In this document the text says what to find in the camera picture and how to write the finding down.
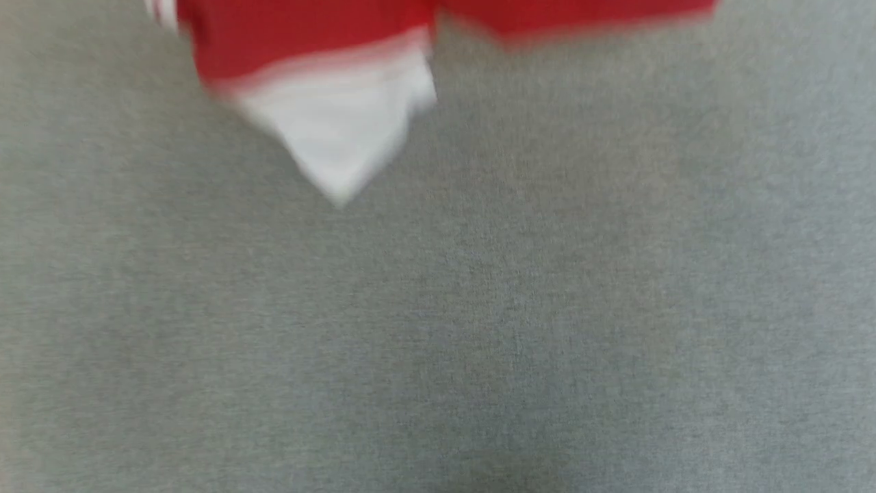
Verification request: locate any red and white garment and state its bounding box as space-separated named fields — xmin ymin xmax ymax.
xmin=144 ymin=0 xmax=717 ymax=207

